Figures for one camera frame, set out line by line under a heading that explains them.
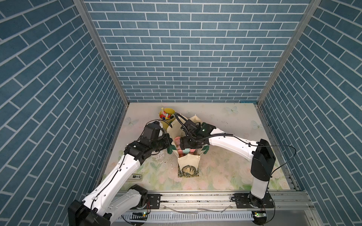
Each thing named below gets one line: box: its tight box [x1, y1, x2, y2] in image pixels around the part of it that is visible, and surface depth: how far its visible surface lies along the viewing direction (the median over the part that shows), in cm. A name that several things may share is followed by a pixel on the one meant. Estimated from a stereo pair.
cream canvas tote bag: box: [188, 114, 202, 124], surface depth 86 cm
